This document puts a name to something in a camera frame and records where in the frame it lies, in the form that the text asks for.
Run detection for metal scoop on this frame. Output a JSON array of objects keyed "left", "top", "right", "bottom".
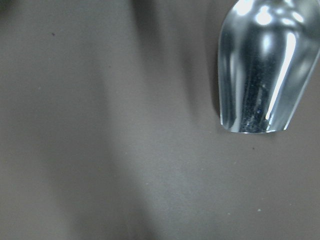
[{"left": 217, "top": 0, "right": 320, "bottom": 134}]

